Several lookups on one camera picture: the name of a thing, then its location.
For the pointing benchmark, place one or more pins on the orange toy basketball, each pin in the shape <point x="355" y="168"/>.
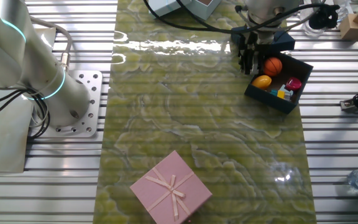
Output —
<point x="273" y="66"/>

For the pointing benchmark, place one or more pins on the dark blue ribboned box lid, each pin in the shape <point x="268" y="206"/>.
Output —
<point x="283" y="42"/>

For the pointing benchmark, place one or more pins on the silver robot mounting plate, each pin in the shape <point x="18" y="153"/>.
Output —
<point x="89" y="81"/>

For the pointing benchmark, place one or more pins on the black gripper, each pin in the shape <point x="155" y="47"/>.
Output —
<point x="250" y="43"/>

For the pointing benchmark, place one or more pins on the pink translucent plastic toy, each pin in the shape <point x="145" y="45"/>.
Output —
<point x="294" y="83"/>

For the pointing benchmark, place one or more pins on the green marble pattern mat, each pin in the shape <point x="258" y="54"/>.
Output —
<point x="197" y="124"/>

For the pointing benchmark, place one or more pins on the light blue number one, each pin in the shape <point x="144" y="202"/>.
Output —
<point x="286" y="90"/>

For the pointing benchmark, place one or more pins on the wooden block puzzle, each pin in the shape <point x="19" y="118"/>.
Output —
<point x="353" y="26"/>

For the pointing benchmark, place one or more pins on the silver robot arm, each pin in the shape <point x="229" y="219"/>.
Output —
<point x="11" y="62"/>

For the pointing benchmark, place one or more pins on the light blue ribboned box lid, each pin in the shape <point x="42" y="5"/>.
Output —
<point x="166" y="7"/>

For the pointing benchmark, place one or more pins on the dark blue gift box base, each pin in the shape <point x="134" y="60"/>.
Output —
<point x="272" y="99"/>

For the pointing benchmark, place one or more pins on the light blue gift box base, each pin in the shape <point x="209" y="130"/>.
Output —
<point x="204" y="11"/>

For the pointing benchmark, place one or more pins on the pink ribboned gift box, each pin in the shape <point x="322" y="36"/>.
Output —
<point x="169" y="189"/>

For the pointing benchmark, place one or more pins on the yellow toy mango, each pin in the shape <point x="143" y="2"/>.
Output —
<point x="261" y="82"/>

